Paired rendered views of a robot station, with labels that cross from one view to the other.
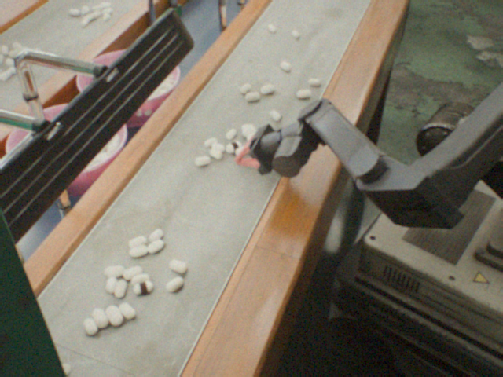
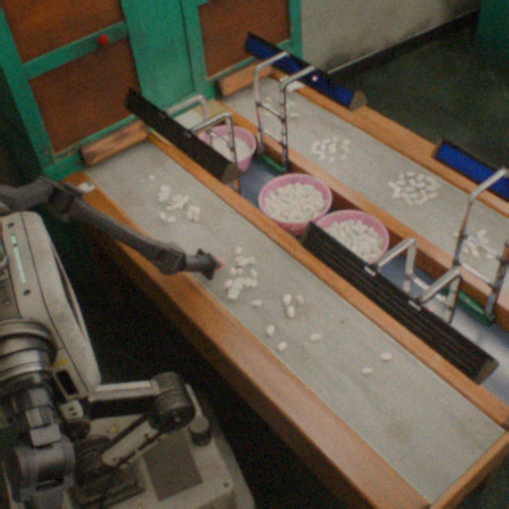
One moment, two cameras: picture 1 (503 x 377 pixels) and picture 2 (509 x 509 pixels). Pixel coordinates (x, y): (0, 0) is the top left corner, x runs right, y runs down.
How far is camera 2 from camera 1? 233 cm
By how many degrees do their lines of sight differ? 78
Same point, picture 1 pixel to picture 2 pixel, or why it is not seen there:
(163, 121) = (283, 241)
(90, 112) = (173, 129)
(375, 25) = (339, 438)
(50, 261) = (204, 179)
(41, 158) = (155, 114)
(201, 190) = (216, 246)
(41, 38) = (446, 210)
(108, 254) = (200, 202)
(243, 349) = not seen: hidden behind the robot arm
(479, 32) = not seen: outside the picture
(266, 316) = not seen: hidden behind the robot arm
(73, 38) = (436, 227)
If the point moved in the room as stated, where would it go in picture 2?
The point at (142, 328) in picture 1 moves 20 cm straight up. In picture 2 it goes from (152, 204) to (141, 162)
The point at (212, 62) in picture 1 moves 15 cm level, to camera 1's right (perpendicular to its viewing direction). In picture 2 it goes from (342, 288) to (321, 322)
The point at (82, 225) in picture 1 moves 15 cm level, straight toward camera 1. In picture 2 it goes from (219, 192) to (180, 191)
